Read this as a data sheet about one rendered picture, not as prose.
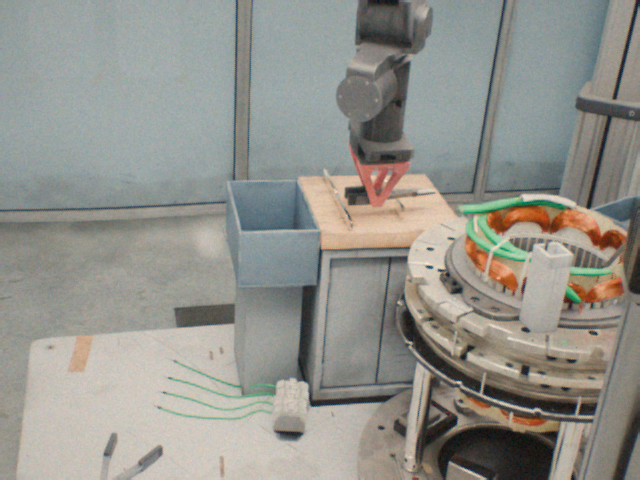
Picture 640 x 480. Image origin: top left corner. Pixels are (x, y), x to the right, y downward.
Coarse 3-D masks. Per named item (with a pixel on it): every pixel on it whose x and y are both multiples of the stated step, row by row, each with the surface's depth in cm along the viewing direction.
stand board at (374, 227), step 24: (312, 192) 124; (336, 216) 118; (360, 216) 118; (384, 216) 119; (408, 216) 119; (432, 216) 120; (456, 216) 120; (336, 240) 114; (360, 240) 114; (384, 240) 115; (408, 240) 116
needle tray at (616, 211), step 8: (624, 200) 129; (632, 200) 130; (600, 208) 126; (608, 208) 127; (616, 208) 129; (624, 208) 130; (632, 208) 131; (608, 216) 128; (616, 216) 130; (624, 216) 131; (616, 224) 122; (624, 224) 121
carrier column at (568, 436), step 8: (560, 424) 95; (568, 424) 94; (576, 424) 93; (560, 432) 95; (568, 432) 94; (576, 432) 94; (560, 440) 95; (568, 440) 94; (576, 440) 94; (560, 448) 95; (568, 448) 95; (576, 448) 95; (552, 456) 97; (560, 456) 96; (568, 456) 95; (552, 464) 97; (560, 464) 96; (568, 464) 96; (552, 472) 97; (560, 472) 96; (568, 472) 96
